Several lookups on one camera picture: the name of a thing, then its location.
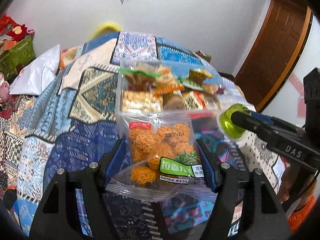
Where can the pink plush toy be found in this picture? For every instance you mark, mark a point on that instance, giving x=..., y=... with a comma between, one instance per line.
x=4, y=89

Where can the green pea snack pack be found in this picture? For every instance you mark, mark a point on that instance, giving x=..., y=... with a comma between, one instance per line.
x=195, y=79

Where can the green fabric storage box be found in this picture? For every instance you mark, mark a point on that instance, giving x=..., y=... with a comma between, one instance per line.
x=19, y=56

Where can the patchwork bed quilt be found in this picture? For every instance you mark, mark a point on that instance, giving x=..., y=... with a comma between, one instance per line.
x=72, y=123

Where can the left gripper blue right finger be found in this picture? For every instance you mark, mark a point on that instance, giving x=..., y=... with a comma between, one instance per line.
x=262, y=216

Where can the wooden door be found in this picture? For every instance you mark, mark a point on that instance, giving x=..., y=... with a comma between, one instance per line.
x=275, y=52

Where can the person right hand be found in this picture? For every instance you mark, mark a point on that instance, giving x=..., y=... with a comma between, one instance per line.
x=287, y=180

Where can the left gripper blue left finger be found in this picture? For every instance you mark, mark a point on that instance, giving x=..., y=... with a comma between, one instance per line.
x=57, y=214

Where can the white plastic bag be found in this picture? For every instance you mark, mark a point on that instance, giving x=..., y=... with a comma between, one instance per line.
x=35, y=77

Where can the brown cardboard box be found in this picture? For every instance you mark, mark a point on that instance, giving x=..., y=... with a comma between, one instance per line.
x=204, y=56

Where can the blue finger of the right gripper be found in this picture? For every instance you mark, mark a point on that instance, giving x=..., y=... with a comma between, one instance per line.
x=270, y=122
x=240, y=119

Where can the clear plastic storage bin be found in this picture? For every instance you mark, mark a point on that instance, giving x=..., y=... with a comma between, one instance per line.
x=178, y=69

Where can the square cracker pack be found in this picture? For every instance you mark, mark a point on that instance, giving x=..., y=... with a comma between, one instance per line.
x=142, y=101

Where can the red toys pile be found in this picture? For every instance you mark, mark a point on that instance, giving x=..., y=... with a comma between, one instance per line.
x=12, y=32

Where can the red chinese snack bag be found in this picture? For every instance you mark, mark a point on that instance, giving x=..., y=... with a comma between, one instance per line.
x=193, y=100

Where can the orange noodle ball bag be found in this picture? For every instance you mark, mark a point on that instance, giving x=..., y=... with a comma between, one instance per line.
x=165, y=160

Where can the brown round biscuit pack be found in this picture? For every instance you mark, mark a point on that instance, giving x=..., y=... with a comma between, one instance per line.
x=173, y=101

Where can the green jelly cup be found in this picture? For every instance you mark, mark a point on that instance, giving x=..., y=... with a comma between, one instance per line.
x=225, y=124

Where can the green fried snack bag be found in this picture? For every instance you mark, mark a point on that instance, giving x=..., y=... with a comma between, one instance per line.
x=156, y=79

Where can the long biscuit sleeve pack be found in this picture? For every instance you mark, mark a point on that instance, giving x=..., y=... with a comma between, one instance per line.
x=210, y=94

